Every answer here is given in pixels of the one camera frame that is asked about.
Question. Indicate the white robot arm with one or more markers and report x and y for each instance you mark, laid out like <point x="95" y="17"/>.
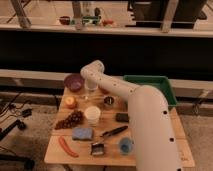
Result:
<point x="155" y="145"/>

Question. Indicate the small metal round cup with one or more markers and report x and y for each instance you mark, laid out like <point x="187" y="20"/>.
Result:
<point x="109" y="101"/>

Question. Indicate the clear drinking glass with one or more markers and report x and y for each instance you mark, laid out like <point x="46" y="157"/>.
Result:
<point x="90" y="86"/>

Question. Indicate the white paper cup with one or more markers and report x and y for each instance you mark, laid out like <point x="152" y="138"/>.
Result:
<point x="92" y="115"/>

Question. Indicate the purple bowl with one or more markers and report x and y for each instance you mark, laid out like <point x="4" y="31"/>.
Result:
<point x="74" y="82"/>

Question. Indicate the black rectangular block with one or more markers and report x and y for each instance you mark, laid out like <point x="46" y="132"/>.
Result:
<point x="122" y="117"/>

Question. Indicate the red yellow apple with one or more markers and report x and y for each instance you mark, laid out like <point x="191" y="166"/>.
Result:
<point x="70" y="102"/>

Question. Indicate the wooden table board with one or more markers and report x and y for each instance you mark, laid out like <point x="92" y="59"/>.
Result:
<point x="112" y="157"/>

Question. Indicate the bunch of dark grapes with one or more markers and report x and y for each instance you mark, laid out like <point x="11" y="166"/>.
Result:
<point x="75" y="118"/>

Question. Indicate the green plastic bin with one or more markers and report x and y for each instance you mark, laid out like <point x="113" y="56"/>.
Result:
<point x="160" y="82"/>

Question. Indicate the blue sponge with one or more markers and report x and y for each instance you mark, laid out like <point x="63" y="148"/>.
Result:
<point x="79" y="133"/>

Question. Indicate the blue small cup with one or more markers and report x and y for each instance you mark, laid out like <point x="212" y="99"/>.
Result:
<point x="125" y="146"/>

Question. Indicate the small metal square container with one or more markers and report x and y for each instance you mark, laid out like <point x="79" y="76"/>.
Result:
<point x="97" y="149"/>

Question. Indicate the green white background box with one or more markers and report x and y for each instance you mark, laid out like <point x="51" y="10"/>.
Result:
<point x="91" y="20"/>

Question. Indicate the dark red background bowl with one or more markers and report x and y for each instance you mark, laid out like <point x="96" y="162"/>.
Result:
<point x="64" y="20"/>

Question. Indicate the black handled fork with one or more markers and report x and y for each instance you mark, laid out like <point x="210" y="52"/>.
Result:
<point x="114" y="131"/>

